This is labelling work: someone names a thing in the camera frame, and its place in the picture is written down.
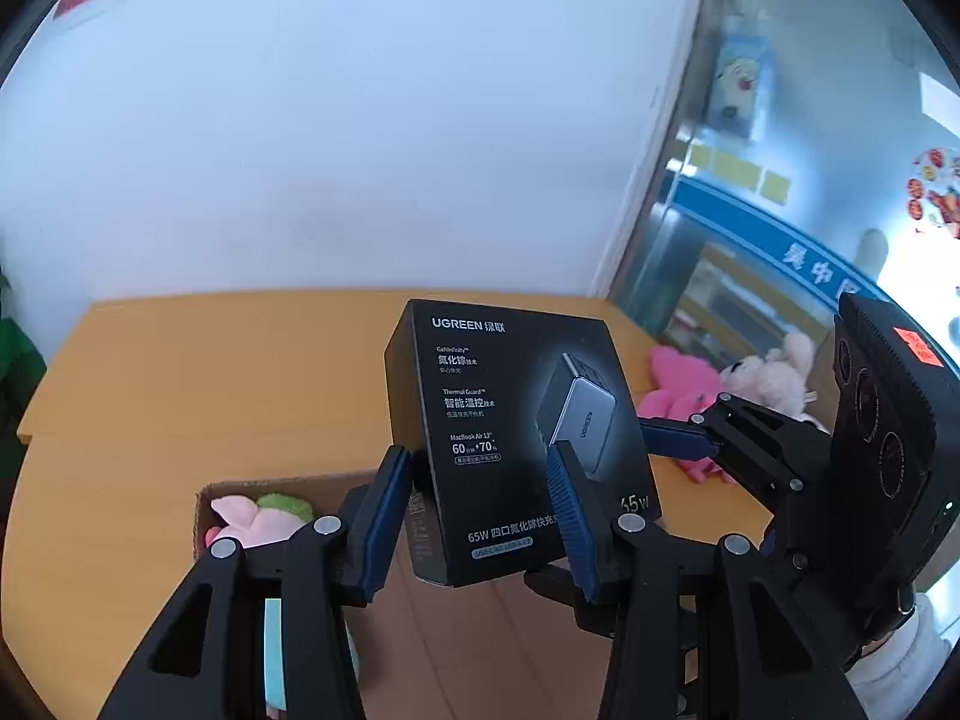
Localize person's right forearm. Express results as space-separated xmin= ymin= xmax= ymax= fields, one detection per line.
xmin=844 ymin=596 xmax=955 ymax=720

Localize cardboard box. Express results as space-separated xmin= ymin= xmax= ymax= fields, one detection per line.
xmin=193 ymin=468 xmax=380 ymax=720

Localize yellow sticky notes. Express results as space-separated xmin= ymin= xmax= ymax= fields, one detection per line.
xmin=688 ymin=141 xmax=794 ymax=205

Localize bright pink plush toy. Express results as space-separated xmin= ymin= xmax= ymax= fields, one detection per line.
xmin=636 ymin=345 xmax=727 ymax=482

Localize pink and green plush toy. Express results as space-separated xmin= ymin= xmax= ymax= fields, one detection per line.
xmin=205 ymin=493 xmax=316 ymax=550

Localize black charger box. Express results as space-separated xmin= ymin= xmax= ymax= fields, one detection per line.
xmin=384 ymin=298 xmax=663 ymax=588

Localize wooden desktop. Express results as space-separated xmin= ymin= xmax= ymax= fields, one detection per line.
xmin=4 ymin=289 xmax=841 ymax=720

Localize cartoon poster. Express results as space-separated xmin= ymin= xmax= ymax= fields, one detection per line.
xmin=703 ymin=15 xmax=779 ymax=140

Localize light blue packet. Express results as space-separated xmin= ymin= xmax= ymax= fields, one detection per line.
xmin=262 ymin=598 xmax=287 ymax=713

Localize blue door banner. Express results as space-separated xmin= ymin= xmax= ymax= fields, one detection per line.
xmin=671 ymin=174 xmax=886 ymax=308

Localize cream plush toy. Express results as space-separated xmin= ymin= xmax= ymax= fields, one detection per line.
xmin=718 ymin=330 xmax=830 ymax=432

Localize green cloth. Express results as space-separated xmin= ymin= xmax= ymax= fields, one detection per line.
xmin=0 ymin=268 xmax=48 ymax=428

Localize white paper sheet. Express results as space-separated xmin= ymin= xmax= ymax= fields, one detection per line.
xmin=917 ymin=73 xmax=960 ymax=132

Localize red window decoration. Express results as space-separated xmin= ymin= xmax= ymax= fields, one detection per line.
xmin=905 ymin=148 xmax=960 ymax=237

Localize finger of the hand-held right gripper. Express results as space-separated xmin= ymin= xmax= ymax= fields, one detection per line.
xmin=640 ymin=391 xmax=827 ymax=520
xmin=523 ymin=564 xmax=617 ymax=638

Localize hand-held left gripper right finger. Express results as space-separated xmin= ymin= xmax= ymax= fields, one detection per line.
xmin=545 ymin=441 xmax=850 ymax=720

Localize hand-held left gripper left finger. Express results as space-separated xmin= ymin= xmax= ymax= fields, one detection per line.
xmin=97 ymin=445 xmax=414 ymax=720

